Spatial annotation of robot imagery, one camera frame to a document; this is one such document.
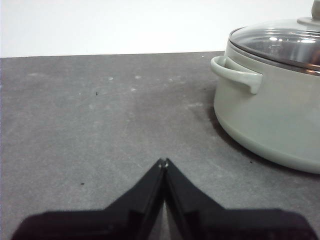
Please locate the glass lid with green knob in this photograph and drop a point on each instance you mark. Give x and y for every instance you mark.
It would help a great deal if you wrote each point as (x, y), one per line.
(275, 42)

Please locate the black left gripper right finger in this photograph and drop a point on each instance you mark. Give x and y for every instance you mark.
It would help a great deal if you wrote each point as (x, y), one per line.
(225, 225)

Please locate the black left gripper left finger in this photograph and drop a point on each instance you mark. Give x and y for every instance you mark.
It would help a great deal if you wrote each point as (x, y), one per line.
(112, 225)

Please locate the sage green electric pot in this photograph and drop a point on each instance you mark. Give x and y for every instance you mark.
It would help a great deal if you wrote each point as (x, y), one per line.
(270, 112)

